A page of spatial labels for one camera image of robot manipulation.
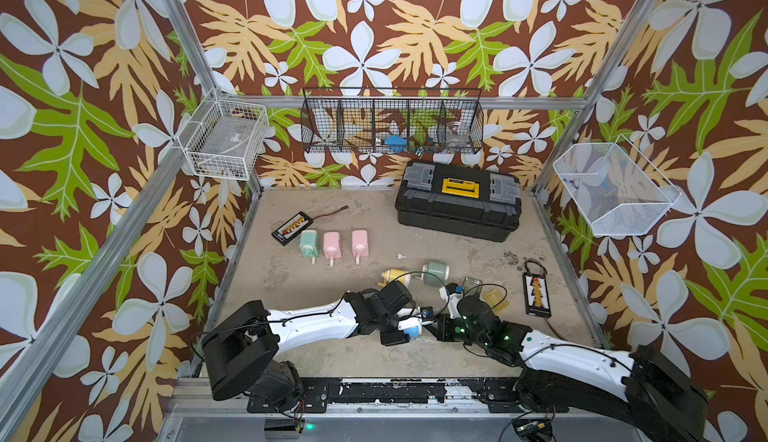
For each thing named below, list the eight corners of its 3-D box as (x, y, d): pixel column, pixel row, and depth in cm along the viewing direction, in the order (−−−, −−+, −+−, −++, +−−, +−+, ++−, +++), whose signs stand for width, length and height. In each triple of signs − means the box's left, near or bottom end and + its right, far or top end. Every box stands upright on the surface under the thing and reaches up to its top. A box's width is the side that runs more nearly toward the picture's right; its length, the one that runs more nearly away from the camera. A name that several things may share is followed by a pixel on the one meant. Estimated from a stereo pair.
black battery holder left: (272, 237, 108) (270, 233, 106) (302, 213, 115) (300, 209, 113) (285, 247, 105) (283, 243, 103) (314, 222, 113) (313, 218, 111)
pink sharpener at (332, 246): (323, 266, 99) (320, 256, 95) (326, 241, 106) (324, 231, 101) (340, 266, 99) (337, 256, 95) (342, 241, 106) (340, 231, 101)
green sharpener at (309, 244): (300, 263, 100) (296, 253, 95) (305, 241, 106) (301, 230, 101) (317, 263, 100) (314, 253, 95) (321, 241, 106) (318, 230, 101)
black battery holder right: (525, 314, 90) (528, 311, 88) (522, 274, 99) (524, 271, 97) (549, 318, 89) (553, 316, 87) (543, 278, 98) (546, 274, 96)
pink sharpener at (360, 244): (352, 263, 100) (350, 252, 95) (353, 242, 106) (352, 230, 100) (368, 263, 100) (367, 252, 95) (368, 242, 106) (368, 230, 100)
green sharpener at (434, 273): (421, 288, 95) (424, 276, 88) (420, 273, 99) (422, 260, 92) (445, 288, 95) (450, 276, 88) (443, 273, 99) (448, 260, 92)
